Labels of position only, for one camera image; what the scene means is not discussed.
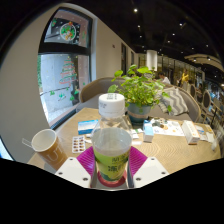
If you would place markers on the black-framed decorated window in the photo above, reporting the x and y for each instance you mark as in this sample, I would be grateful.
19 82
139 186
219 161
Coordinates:
63 80

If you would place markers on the clear plastic cup with straw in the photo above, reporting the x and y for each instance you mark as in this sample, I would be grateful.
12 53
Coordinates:
218 141

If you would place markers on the printed paper brochure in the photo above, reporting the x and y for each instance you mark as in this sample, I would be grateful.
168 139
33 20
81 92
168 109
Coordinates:
170 128

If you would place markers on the small light blue box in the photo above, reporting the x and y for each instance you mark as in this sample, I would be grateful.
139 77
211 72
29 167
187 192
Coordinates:
148 133

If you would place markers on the white cylindrical pillar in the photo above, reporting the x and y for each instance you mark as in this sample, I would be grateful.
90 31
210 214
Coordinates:
151 60

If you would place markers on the white rectangular box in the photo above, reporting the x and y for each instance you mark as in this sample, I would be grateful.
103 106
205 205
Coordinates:
190 131

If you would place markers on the blue and white card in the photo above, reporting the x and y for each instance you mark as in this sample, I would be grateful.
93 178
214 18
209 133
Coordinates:
87 126

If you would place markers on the grey chevron pillow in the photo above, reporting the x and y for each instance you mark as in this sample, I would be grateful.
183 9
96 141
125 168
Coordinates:
176 101

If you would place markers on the grey curved sofa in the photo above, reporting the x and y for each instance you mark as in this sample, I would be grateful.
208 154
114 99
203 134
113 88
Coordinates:
96 88

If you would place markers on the clear bottle with green label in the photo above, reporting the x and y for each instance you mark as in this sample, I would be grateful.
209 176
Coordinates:
111 150

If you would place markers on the group of dining chairs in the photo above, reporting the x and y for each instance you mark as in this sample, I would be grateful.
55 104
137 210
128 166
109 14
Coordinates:
206 100

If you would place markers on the person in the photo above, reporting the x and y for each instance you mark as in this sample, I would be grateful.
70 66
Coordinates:
184 77
164 79

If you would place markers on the white blister pack card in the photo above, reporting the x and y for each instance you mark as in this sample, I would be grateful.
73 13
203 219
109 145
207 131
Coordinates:
78 144

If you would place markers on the brown paper cup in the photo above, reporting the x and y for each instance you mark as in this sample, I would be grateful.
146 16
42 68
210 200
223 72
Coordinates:
50 150

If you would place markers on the green potted plant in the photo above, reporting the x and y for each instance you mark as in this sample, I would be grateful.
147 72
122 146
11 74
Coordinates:
140 88

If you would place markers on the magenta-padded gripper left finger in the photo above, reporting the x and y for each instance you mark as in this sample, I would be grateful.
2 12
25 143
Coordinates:
75 171

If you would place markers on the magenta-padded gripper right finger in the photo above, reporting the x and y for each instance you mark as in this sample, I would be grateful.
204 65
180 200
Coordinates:
148 171

